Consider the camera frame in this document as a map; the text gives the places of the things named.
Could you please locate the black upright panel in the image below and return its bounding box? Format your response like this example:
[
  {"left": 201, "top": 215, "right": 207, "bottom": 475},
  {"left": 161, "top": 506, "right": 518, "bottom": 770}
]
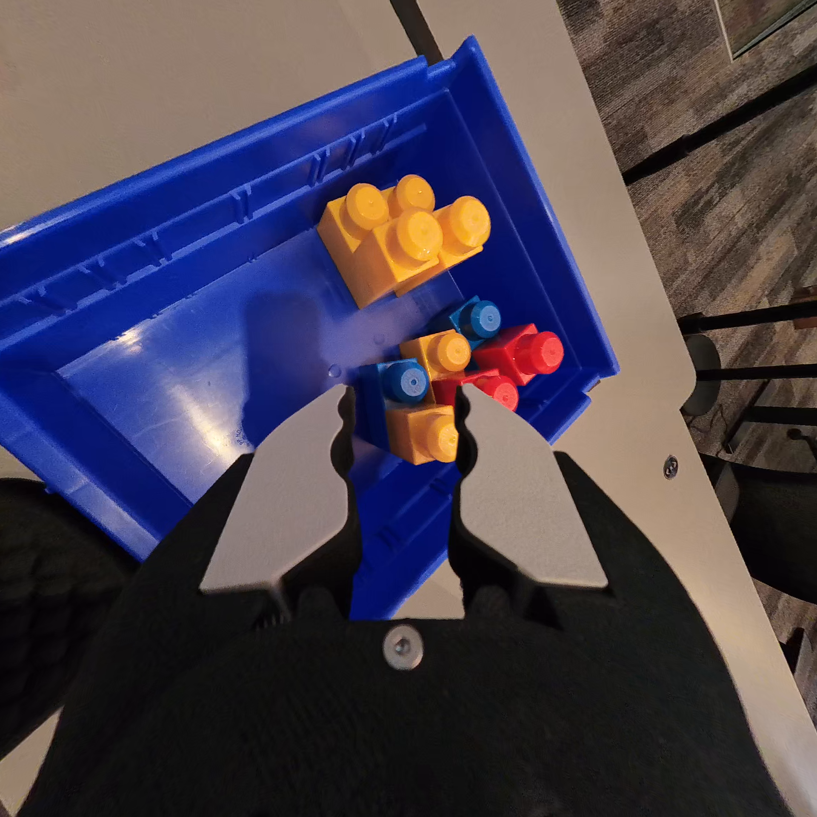
[{"left": 721, "top": 453, "right": 817, "bottom": 604}]

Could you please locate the blue plastic bin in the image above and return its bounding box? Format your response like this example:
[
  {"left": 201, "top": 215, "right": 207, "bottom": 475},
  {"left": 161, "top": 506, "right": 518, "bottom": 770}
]
[{"left": 0, "top": 35, "right": 620, "bottom": 623}]

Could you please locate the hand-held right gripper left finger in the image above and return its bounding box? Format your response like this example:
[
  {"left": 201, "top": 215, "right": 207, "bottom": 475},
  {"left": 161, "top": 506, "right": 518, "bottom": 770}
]
[{"left": 199, "top": 385, "right": 361, "bottom": 617}]

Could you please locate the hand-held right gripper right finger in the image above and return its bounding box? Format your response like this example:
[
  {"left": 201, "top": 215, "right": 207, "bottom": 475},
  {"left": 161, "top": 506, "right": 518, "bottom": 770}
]
[{"left": 447, "top": 385, "right": 610, "bottom": 617}]

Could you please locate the red one-stud block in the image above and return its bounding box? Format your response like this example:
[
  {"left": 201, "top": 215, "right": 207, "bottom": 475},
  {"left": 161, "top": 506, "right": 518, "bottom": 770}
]
[
  {"left": 433, "top": 367, "right": 521, "bottom": 412},
  {"left": 472, "top": 322, "right": 566, "bottom": 387}
]

